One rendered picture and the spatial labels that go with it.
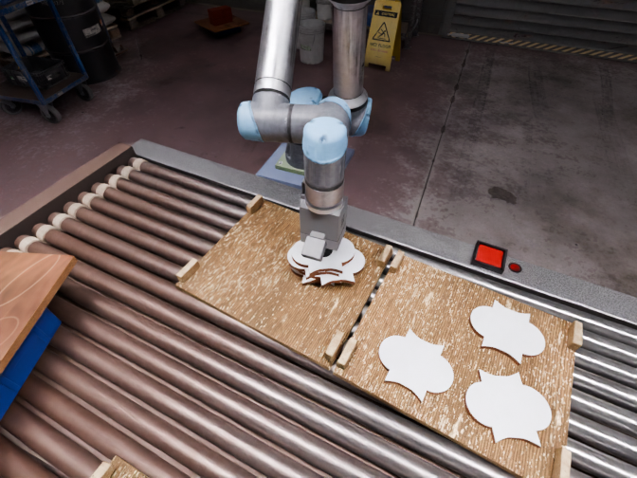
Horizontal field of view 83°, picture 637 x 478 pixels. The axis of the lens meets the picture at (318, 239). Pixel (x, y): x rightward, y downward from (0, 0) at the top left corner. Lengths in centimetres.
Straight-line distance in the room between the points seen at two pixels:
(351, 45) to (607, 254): 212
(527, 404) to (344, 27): 89
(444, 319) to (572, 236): 194
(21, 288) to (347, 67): 89
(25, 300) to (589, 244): 266
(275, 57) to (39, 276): 65
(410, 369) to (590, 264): 196
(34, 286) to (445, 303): 85
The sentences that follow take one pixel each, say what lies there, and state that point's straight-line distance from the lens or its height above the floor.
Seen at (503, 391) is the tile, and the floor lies 95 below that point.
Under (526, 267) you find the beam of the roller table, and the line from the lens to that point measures 104.
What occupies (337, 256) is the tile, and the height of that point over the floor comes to 100.
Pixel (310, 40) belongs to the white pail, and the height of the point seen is 25.
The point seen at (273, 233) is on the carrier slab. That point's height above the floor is 94.
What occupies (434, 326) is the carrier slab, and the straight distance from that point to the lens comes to 83.
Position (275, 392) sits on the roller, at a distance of 76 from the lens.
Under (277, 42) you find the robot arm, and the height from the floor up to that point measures 137.
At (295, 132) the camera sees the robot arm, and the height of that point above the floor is 126.
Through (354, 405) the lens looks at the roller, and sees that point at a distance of 75.
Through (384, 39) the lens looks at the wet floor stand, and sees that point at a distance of 425.
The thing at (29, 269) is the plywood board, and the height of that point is 104.
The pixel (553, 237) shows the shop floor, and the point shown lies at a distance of 264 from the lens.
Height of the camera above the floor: 163
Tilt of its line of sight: 48 degrees down
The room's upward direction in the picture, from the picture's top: straight up
